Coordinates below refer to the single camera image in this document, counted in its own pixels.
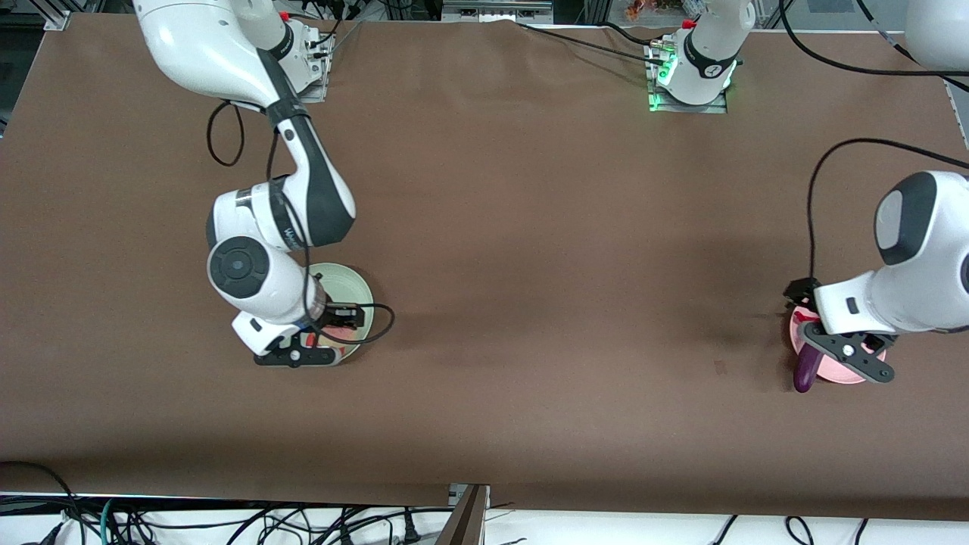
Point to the aluminium profile post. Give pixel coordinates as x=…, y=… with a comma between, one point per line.
x=465, y=518

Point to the pale green round plate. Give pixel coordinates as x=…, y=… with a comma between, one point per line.
x=356, y=288

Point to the red chili pepper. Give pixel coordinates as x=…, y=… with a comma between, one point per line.
x=804, y=318

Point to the purple eggplant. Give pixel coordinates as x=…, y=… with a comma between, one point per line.
x=805, y=375

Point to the red pomegranate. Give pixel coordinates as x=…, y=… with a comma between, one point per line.
x=333, y=337

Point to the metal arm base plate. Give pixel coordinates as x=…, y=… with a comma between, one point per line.
x=318, y=91
x=711, y=108

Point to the black power plug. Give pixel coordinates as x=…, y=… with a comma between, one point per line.
x=409, y=530

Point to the silver metal equipment box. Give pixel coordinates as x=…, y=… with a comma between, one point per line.
x=492, y=9

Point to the aluminium corner bracket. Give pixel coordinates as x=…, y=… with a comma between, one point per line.
x=57, y=21

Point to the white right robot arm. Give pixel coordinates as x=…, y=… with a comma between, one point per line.
x=189, y=45

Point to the brown table mat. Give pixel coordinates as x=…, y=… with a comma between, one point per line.
x=484, y=189

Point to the pink round plate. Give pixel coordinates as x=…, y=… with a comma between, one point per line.
x=833, y=371

